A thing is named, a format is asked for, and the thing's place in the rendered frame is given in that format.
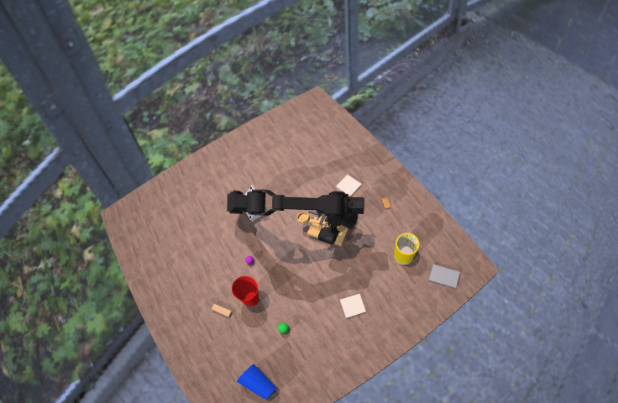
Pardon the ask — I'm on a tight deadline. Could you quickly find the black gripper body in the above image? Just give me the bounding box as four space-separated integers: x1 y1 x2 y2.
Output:
318 214 341 245

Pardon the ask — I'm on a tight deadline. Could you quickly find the tan rectangular block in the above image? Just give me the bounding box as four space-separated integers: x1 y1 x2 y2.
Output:
212 304 232 317

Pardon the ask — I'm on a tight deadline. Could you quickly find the yellow mug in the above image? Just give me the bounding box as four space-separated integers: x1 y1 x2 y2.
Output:
394 233 419 264

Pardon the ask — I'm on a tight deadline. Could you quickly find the blue plastic cup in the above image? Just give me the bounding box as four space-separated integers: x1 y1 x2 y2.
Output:
237 364 276 399

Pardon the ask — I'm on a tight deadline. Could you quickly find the red plastic cup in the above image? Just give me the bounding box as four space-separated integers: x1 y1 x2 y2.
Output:
232 276 259 306

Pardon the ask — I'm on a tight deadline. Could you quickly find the cream flat square tile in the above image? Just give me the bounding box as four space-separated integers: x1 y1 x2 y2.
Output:
340 294 366 318
336 175 361 197

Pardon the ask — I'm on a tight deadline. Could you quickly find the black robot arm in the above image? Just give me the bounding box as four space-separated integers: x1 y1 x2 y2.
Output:
228 189 364 229

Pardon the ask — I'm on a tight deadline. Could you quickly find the green ball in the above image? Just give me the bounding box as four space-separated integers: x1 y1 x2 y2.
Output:
278 322 290 333

